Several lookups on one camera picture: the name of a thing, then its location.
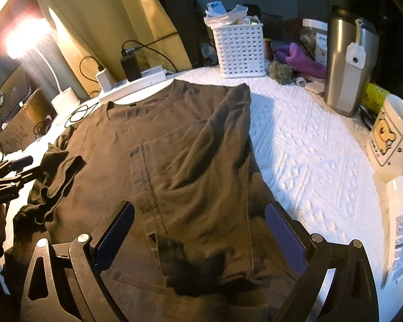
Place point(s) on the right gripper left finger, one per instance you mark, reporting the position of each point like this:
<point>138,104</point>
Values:
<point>63,280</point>

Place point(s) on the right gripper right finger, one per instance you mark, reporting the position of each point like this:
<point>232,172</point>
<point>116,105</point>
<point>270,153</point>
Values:
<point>352,294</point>

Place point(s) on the dark brown t-shirt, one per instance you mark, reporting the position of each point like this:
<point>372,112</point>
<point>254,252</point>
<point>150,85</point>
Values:
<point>199,249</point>

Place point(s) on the brown cardboard box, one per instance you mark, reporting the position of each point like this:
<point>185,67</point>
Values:
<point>24,128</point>

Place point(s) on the white tube bottle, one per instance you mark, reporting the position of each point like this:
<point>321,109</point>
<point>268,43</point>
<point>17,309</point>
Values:
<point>394,269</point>

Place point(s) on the tablet with dark screen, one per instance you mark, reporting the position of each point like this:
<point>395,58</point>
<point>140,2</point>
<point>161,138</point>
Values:
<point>15,90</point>

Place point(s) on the white charger plug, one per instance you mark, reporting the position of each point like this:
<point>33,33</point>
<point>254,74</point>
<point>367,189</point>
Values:
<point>105,80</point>

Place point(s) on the white desk lamp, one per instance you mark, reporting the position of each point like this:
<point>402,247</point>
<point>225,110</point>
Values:
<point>30,41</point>

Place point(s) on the white cartoon mug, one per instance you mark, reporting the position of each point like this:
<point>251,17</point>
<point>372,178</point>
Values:
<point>385,141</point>

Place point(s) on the black charger plug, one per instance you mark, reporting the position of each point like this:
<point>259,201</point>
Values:
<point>131,68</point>

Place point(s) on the white power strip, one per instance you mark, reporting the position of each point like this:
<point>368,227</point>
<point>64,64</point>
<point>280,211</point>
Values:
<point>121,89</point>

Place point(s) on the yellow curtain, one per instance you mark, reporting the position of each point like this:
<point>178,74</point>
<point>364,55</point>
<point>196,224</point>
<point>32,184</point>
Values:
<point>89,32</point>

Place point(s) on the grey fuzzy ball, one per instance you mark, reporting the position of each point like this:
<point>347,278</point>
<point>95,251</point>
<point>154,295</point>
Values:
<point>281,73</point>

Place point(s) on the purple cloth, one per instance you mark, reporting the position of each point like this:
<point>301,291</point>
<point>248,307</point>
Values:
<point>295,57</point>

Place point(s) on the stainless steel tumbler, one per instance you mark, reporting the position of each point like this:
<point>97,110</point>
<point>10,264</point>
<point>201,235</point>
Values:
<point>353,44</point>

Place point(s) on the clear jar white lid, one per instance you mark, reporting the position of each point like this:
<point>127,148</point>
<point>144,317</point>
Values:
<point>314,38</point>

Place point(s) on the white perforated plastic basket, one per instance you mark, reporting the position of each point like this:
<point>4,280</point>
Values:
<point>239,40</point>

